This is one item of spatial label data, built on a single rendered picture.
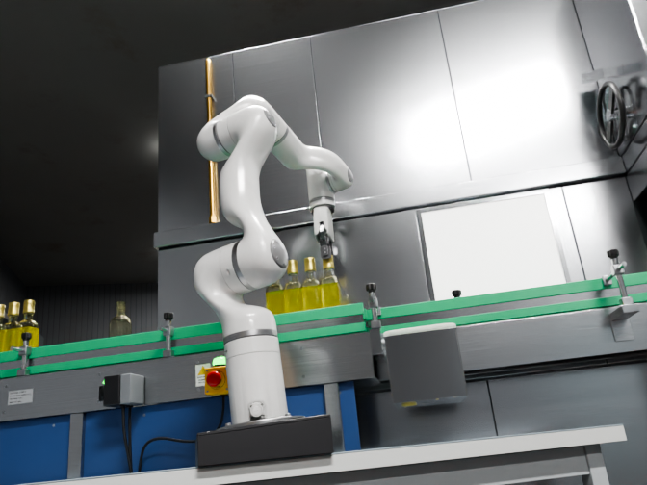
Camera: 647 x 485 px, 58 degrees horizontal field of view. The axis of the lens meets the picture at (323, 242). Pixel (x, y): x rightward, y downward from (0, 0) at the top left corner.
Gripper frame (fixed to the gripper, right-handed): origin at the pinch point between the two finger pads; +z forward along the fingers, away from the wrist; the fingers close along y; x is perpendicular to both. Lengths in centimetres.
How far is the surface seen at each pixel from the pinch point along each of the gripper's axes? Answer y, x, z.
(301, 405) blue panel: 13.4, -8.9, 45.6
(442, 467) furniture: 39, 26, 63
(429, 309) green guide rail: 3.8, 28.8, 22.2
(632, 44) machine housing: 16, 98, -44
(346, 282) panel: -12.1, 3.4, 6.1
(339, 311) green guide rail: 13.5, 3.9, 21.4
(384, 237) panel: -12.3, 17.9, -7.5
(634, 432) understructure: -16, 80, 61
